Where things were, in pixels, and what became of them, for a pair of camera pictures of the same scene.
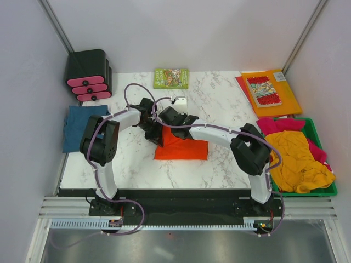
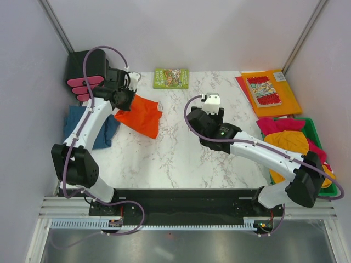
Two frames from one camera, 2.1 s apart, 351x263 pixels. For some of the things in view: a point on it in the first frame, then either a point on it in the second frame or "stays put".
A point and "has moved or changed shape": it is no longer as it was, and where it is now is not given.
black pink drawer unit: (88, 75) stays put
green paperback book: (171, 78) stays put
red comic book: (264, 91) stays put
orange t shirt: (173, 148) has moved or changed shape
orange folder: (289, 104) stays put
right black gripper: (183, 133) -> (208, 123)
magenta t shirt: (268, 125) stays put
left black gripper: (157, 137) -> (126, 107)
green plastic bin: (312, 134) stays put
